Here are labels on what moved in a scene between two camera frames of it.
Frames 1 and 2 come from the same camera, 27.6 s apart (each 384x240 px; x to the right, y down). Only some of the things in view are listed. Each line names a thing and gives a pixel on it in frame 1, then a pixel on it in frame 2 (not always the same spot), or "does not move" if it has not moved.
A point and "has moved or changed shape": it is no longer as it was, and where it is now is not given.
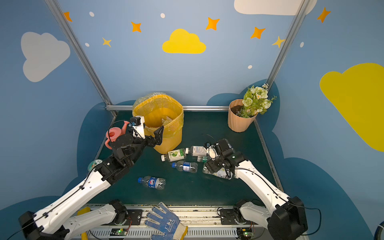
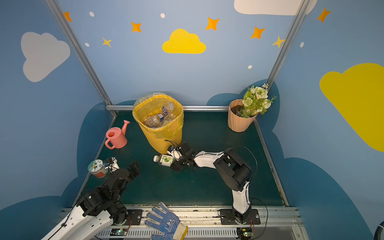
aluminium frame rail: (186, 108) does not move
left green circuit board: (118, 232) does not move
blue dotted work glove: (170, 224) does not move
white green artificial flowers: (255, 100) does not move
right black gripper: (214, 163) -> (181, 159)
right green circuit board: (245, 232) does not move
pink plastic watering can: (114, 133) does not move
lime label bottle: (174, 155) has moved or changed shape
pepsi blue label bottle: (152, 182) -> (154, 121)
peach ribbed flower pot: (236, 123) does not move
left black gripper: (151, 141) -> (130, 172)
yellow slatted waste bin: (160, 110) does not move
